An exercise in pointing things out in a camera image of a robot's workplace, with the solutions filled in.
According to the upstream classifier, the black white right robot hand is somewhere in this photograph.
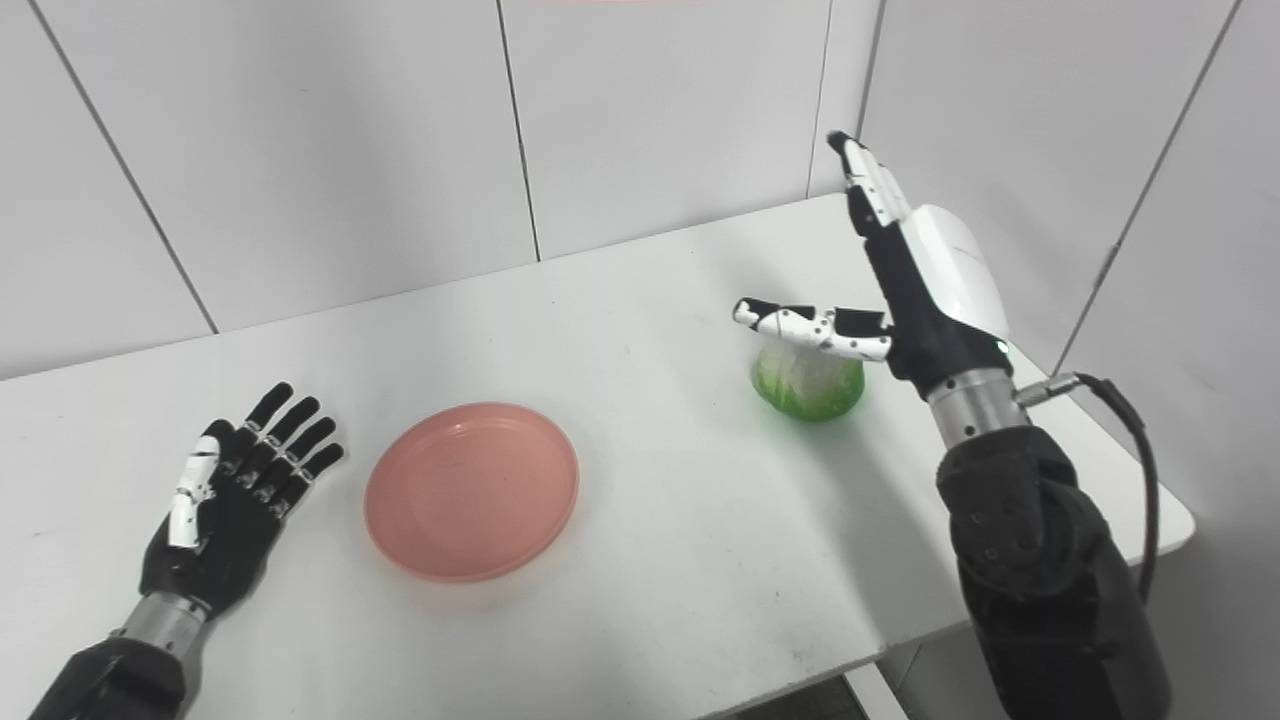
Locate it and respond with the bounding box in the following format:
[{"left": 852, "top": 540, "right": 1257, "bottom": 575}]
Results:
[{"left": 732, "top": 130, "right": 1013, "bottom": 401}]

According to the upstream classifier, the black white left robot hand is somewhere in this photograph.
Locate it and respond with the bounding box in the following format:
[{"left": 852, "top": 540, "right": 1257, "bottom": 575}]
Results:
[{"left": 138, "top": 382, "right": 346, "bottom": 616}]

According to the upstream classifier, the green white toy cabbage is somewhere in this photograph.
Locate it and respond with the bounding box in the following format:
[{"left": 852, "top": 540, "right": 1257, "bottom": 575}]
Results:
[{"left": 750, "top": 338, "right": 866, "bottom": 423}]

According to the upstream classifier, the pink round plate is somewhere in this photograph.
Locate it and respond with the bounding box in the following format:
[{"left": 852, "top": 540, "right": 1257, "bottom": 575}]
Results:
[{"left": 363, "top": 402, "right": 581, "bottom": 584}]

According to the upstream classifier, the white table leg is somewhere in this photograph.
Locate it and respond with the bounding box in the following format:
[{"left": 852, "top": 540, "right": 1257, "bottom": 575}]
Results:
[{"left": 845, "top": 660, "right": 913, "bottom": 720}]

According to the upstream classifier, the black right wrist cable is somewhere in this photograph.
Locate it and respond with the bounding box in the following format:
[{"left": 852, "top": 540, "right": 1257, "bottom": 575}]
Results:
[{"left": 1015, "top": 372, "right": 1161, "bottom": 603}]

